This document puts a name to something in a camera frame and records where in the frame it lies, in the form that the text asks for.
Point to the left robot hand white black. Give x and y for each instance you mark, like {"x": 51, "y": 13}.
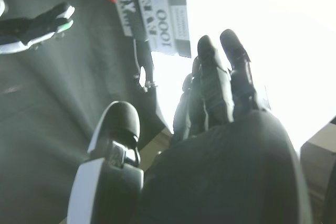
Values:
{"x": 223, "y": 171}

